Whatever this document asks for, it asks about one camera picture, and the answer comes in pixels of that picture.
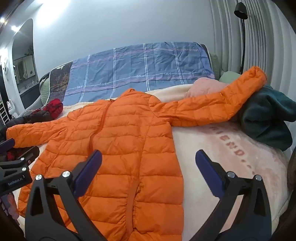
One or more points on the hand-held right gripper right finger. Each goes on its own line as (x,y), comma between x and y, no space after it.
(208,172)

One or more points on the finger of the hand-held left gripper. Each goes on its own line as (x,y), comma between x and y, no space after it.
(7,145)
(27,154)

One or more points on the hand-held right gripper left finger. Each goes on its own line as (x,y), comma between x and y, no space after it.
(89,171)

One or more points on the black jacket with red lining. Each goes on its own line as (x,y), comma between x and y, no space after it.
(39,115)

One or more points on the orange puffer jacket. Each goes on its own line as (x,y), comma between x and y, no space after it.
(120,143)

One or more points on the person's left hand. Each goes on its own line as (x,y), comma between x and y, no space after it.
(10,206)

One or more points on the pink printed blanket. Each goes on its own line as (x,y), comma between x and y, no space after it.
(208,143)

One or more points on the white ladder rack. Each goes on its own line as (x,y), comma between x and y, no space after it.
(3,111)

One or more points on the white cat figurine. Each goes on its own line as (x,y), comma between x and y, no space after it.
(11,109)

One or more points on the green quilted cushion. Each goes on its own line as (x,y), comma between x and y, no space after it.
(215,64)
(44,90)

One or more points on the dark green fleece garment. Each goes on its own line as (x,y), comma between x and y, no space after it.
(266,115)

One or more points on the dark tree-print cloth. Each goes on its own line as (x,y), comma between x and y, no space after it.
(60,80)

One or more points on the pink quilted jacket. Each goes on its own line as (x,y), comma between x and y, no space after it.
(205,88)

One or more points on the green pillow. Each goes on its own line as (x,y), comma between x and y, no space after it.
(230,77)

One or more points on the blue plaid quilt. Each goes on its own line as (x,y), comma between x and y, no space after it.
(138,69)

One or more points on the black floor lamp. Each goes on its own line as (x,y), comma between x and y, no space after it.
(243,41)

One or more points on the white pleated curtain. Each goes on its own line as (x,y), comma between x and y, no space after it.
(266,41)

